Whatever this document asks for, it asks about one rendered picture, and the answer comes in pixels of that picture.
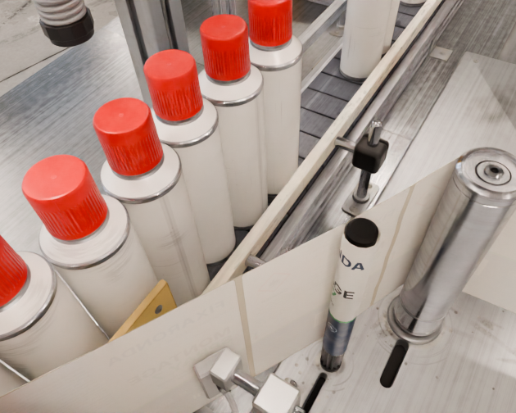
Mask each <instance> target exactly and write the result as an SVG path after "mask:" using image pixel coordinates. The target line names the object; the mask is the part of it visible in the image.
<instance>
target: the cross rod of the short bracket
mask: <svg viewBox="0 0 516 413"><path fill-rule="evenodd" d="M356 144H357V142H354V141H352V140H350V139H347V138H343V137H341V136H337V137H336V139H335V142H334V146H335V147H338V148H341V149H344V150H346V151H348V152H352V153H354V149H355V146H356Z"/></svg>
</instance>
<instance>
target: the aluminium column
mask: <svg viewBox="0 0 516 413"><path fill-rule="evenodd" d="M114 2H115V7H116V10H117V12H118V16H119V18H120V23H121V26H122V30H123V32H124V37H125V40H126V43H127V46H128V49H129V54H130V56H131V59H132V63H133V65H134V70H135V73H136V76H137V79H138V84H139V87H140V89H141V93H142V96H143V101H144V102H145V103H146V104H147V105H148V106H149V107H150V109H152V108H153V106H152V99H151V96H150V93H149V89H148V86H147V81H146V78H145V74H144V72H143V67H144V65H145V62H146V61H147V59H148V58H149V57H150V56H152V55H154V54H155V53H158V52H161V51H165V50H170V43H169V40H168V35H167V32H166V27H165V21H164V17H163V13H162V9H161V2H160V0H114ZM164 2H165V9H166V15H167V19H168V24H169V28H170V37H171V43H172V47H173V49H177V50H182V51H185V52H188V53H189V54H190V51H189V46H188V37H187V32H186V28H185V23H184V18H183V10H182V5H181V1H180V0H164Z"/></svg>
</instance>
